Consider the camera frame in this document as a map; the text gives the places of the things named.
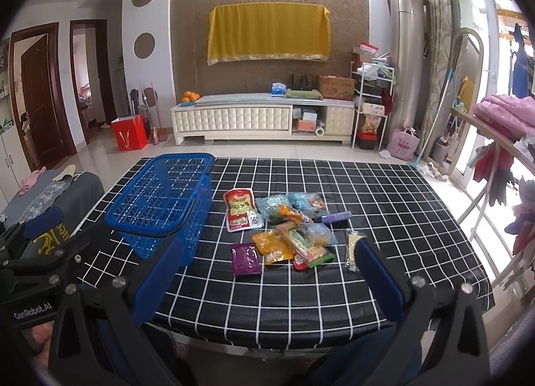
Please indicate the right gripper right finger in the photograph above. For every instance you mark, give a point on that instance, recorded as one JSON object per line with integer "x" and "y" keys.
{"x": 387, "y": 284}

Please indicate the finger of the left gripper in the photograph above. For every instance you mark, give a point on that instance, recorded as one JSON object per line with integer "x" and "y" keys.
{"x": 43, "y": 223}

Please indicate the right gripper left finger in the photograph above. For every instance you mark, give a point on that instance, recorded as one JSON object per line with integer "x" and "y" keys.
{"x": 152, "y": 277}

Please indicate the clear cracker pack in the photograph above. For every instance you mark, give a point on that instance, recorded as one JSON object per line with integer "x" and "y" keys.
{"x": 351, "y": 242}

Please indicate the green cracker pack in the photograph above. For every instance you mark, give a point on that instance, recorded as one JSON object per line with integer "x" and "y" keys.
{"x": 301, "y": 244}

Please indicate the small red snack packet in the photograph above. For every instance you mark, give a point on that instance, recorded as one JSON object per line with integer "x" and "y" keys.
{"x": 298, "y": 263}

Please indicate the blue plastic basket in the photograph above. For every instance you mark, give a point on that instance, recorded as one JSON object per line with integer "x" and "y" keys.
{"x": 170, "y": 195}

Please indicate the purple snack packet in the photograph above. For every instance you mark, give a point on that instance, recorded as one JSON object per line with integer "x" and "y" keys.
{"x": 245, "y": 260}

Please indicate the clear blue pastry bag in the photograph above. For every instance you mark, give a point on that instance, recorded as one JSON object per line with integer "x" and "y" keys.
{"x": 310, "y": 204}

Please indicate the orange snack pouch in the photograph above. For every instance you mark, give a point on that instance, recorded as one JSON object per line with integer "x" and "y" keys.
{"x": 272, "y": 247}

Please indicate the orange snack bar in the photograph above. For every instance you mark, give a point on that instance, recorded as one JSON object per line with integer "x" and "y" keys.
{"x": 291, "y": 214}

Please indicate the red yellow snack pouch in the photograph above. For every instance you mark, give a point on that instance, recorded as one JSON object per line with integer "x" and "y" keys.
{"x": 241, "y": 211}

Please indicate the clear bag with bun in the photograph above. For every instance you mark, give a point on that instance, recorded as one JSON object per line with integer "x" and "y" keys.
{"x": 269, "y": 207}

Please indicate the person's hand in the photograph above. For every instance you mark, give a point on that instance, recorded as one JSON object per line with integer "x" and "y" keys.
{"x": 42, "y": 336}

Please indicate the grey queen print garment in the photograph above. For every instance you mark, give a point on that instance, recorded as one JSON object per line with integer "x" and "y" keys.
{"x": 75, "y": 193}

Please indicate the small purple candy pack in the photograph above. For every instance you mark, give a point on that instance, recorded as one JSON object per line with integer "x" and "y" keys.
{"x": 336, "y": 217}

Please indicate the black white grid tablecloth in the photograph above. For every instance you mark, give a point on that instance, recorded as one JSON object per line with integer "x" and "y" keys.
{"x": 393, "y": 205}

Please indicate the brown wooden door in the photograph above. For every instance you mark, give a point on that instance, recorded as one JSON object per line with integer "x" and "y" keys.
{"x": 39, "y": 104}

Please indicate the red gift bag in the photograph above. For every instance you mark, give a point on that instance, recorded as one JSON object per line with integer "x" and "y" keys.
{"x": 130, "y": 133}

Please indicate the pink tote bag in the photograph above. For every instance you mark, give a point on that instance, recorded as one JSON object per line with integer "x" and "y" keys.
{"x": 403, "y": 143}

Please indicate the white metal shelf rack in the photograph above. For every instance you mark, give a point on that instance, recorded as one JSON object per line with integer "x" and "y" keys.
{"x": 374, "y": 85}

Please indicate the oranges on blue plate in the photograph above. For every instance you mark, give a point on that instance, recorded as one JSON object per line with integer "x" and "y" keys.
{"x": 189, "y": 98}

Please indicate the cardboard box on cabinet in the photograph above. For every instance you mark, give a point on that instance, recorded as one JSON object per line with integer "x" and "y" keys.
{"x": 335, "y": 87}

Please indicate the green folded cloth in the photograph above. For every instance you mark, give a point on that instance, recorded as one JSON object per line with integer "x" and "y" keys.
{"x": 304, "y": 94}

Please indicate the white tufted tv cabinet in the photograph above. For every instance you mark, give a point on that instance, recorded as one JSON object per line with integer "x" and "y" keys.
{"x": 262, "y": 116}

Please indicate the pink folded quilt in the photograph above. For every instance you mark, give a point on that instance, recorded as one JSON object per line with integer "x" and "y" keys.
{"x": 514, "y": 114}

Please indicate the blue tissue box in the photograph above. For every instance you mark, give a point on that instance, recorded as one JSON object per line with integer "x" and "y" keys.
{"x": 278, "y": 89}

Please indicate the yellow tv cover cloth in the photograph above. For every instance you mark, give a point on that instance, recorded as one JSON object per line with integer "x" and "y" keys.
{"x": 264, "y": 31}

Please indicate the silver standing air conditioner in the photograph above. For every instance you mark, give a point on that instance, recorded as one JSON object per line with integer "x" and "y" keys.
{"x": 408, "y": 19}

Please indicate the patterned curtain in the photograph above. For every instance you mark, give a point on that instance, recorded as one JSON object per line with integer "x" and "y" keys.
{"x": 440, "y": 42}

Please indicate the blue handled mop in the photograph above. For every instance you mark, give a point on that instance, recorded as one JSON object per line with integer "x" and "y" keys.
{"x": 415, "y": 164}

